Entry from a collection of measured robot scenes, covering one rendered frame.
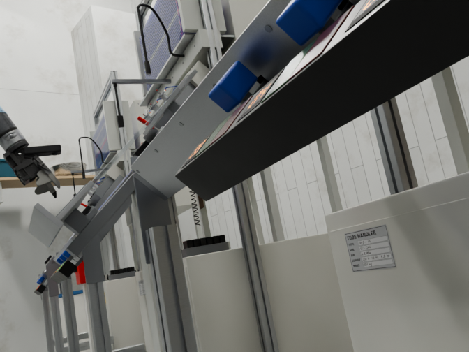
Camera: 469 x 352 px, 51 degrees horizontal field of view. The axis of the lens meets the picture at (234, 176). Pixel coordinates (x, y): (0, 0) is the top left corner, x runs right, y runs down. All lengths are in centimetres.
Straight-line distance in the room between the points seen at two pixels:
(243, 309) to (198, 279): 18
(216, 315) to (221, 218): 448
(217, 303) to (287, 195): 363
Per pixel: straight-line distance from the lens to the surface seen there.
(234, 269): 159
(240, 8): 193
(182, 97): 171
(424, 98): 421
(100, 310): 143
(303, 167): 496
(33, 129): 670
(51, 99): 693
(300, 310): 169
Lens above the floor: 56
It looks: 10 degrees up
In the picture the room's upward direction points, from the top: 11 degrees counter-clockwise
